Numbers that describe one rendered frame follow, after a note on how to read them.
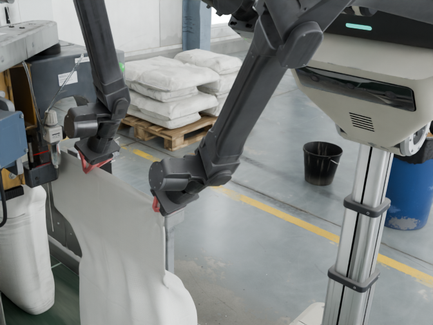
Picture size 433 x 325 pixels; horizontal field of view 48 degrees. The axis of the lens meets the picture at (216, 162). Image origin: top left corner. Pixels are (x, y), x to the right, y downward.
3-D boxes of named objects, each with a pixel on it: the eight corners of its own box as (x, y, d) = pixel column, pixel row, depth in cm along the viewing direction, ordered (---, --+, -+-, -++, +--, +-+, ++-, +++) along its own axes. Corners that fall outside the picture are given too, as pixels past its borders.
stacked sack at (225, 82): (260, 84, 482) (261, 69, 476) (215, 97, 435) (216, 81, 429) (227, 75, 508) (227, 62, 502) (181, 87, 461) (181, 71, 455)
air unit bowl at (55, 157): (64, 164, 127) (62, 142, 124) (53, 167, 125) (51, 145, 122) (57, 160, 129) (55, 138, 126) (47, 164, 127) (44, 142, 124)
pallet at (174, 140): (254, 119, 496) (255, 105, 490) (172, 152, 411) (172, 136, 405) (194, 101, 543) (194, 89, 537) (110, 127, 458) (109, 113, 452)
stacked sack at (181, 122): (203, 121, 441) (203, 108, 436) (167, 133, 410) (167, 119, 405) (154, 105, 480) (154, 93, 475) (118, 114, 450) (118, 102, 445)
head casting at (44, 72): (116, 141, 145) (111, 40, 133) (41, 165, 128) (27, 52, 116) (60, 117, 163) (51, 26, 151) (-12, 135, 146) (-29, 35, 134)
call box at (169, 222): (185, 220, 160) (185, 204, 157) (167, 229, 154) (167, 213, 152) (168, 211, 165) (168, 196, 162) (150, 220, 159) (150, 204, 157)
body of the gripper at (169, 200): (147, 189, 103) (165, 175, 97) (182, 175, 110) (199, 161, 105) (162, 216, 102) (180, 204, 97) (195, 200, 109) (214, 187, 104)
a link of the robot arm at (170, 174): (236, 175, 92) (223, 137, 95) (186, 173, 85) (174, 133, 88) (202, 204, 100) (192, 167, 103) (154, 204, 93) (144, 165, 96)
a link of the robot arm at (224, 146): (335, 30, 59) (303, -32, 64) (294, 31, 57) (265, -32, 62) (234, 187, 95) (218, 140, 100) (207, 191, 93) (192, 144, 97)
